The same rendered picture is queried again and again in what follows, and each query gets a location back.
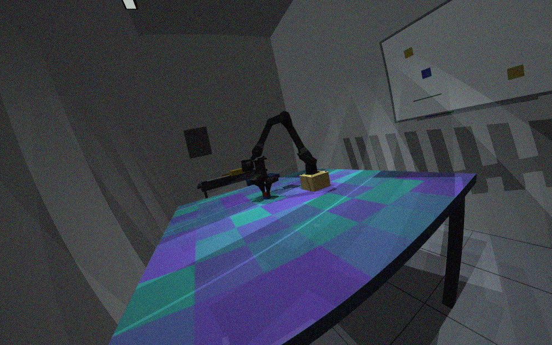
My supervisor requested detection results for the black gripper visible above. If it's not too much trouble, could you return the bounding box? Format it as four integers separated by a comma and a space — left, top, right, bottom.
255, 168, 279, 195

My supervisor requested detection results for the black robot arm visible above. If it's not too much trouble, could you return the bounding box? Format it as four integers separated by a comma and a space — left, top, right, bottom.
241, 111, 319, 185

